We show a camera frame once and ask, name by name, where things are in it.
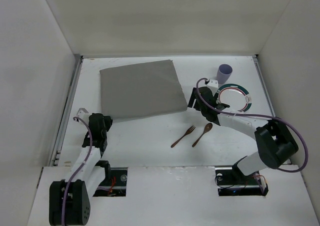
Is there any grey cloth placemat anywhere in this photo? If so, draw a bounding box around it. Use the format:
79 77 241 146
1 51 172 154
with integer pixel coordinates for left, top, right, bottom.
100 60 187 120

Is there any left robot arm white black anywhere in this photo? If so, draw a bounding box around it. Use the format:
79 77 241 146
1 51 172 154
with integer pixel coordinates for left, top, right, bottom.
48 111 113 226

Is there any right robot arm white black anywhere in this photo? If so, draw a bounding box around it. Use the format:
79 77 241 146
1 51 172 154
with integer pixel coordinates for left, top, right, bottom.
188 87 299 178

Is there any lilac plastic cup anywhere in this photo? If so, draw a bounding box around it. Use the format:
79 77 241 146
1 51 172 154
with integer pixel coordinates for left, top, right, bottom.
216 64 233 84

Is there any white plate green rim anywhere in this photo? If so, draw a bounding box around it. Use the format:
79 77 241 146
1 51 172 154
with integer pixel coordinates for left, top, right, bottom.
217 84 252 112

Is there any brown wooden spoon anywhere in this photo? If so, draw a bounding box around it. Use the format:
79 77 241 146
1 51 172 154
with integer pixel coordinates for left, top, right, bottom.
192 123 213 148

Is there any brown wooden fork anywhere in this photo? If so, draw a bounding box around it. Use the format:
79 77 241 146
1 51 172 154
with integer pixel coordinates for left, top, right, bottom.
170 125 196 148

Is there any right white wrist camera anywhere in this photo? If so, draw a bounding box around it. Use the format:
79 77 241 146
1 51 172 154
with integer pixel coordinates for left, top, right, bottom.
205 79 219 93

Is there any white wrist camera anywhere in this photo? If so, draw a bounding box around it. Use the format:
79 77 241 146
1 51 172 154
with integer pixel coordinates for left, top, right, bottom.
205 79 219 93
73 108 90 124

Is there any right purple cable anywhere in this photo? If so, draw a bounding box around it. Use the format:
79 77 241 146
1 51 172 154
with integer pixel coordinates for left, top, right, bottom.
196 77 309 173

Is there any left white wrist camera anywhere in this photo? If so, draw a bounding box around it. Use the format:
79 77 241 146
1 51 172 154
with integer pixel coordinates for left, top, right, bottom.
73 108 90 124

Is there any left aluminium table rail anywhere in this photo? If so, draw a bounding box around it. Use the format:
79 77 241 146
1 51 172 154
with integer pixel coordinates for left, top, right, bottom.
47 54 83 166

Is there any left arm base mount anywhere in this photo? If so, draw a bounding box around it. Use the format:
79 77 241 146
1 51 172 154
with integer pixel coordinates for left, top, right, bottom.
93 161 128 197

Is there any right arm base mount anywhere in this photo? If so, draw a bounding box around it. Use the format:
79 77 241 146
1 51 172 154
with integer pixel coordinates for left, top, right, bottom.
214 167 269 197

